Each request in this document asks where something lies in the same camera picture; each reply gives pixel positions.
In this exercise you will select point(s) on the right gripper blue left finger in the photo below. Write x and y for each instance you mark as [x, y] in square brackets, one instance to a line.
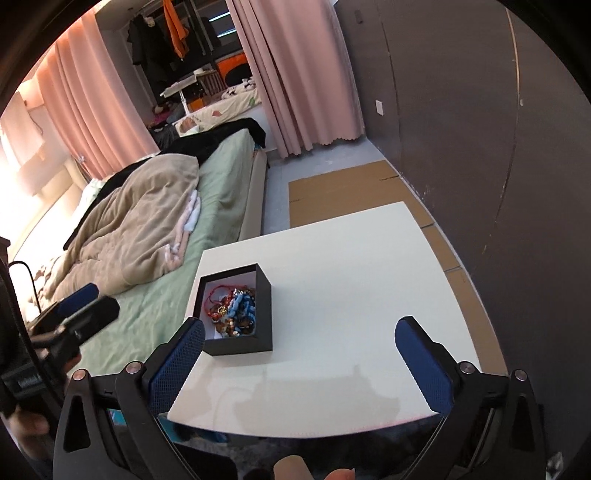
[170, 364]

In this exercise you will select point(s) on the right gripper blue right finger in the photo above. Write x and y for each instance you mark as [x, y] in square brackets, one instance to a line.
[430, 364]

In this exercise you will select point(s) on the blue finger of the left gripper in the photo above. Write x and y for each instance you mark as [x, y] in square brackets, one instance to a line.
[79, 299]
[80, 326]

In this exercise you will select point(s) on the black square jewelry box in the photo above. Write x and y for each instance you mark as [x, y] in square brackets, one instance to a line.
[235, 307]

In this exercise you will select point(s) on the person's left hand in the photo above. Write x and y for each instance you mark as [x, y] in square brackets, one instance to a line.
[30, 432]

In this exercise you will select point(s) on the beige comforter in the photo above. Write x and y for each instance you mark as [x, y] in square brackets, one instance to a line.
[136, 234]

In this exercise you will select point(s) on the white low table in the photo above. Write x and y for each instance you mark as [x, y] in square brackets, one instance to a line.
[333, 370]

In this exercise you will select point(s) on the bed with green sheet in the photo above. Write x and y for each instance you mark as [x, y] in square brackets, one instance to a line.
[150, 313]

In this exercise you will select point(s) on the pink curtain left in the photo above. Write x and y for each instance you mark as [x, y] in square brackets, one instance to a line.
[88, 103]

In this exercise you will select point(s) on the pink curtain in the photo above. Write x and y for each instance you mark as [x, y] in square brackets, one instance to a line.
[302, 70]
[88, 103]

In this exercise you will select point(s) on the black clothing on bed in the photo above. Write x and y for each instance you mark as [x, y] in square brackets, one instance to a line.
[199, 145]

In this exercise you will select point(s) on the brown cardboard floor sheet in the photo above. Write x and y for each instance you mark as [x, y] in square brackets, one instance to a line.
[370, 234]

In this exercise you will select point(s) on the white folding side table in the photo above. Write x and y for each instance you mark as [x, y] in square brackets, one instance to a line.
[178, 87]

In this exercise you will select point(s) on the floral patterned bedding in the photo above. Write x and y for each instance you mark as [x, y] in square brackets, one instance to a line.
[234, 101]

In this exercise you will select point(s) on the dark hanging clothes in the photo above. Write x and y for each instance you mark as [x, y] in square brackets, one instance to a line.
[150, 51]

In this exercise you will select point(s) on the orange hanging garment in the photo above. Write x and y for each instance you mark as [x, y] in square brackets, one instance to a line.
[177, 31]

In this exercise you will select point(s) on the pink curtain right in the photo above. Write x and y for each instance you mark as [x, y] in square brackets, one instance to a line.
[302, 70]

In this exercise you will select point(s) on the white wall socket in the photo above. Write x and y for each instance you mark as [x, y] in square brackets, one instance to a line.
[379, 107]

